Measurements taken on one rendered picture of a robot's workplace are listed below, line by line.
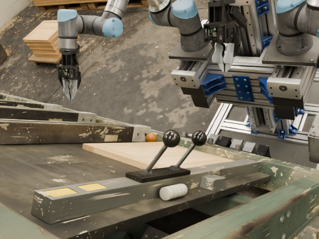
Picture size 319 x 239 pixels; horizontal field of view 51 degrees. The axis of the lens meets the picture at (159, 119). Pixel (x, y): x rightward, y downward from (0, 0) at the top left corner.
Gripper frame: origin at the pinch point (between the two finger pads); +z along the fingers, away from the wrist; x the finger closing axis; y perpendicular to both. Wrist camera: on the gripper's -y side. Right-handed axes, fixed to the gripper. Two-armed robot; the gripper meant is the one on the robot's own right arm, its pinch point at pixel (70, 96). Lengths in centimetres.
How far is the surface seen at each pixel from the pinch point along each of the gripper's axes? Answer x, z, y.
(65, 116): -6.3, 14.6, -18.9
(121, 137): 21.6, 16.1, 6.2
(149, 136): 34.2, 18.8, -3.1
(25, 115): -20.3, 10.0, -3.6
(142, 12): 41, -42, -339
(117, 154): 21.5, 8.6, 42.9
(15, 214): 15, -16, 115
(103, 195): 20, -2, 88
